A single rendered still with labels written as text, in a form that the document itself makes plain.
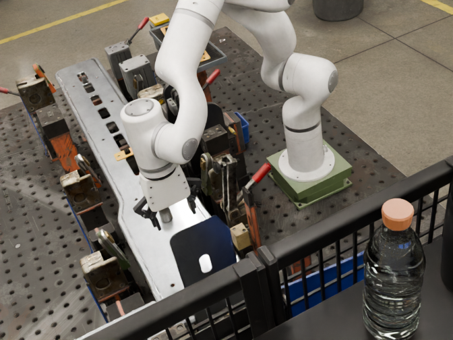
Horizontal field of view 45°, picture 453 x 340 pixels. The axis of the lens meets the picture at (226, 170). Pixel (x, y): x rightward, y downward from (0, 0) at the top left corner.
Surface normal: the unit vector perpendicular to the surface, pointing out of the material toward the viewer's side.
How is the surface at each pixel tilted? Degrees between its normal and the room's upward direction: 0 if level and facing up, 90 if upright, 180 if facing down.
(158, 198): 91
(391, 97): 0
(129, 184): 0
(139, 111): 2
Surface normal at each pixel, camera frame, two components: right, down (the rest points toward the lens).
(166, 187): 0.41, 0.56
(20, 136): -0.15, -0.74
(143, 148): -0.47, 0.63
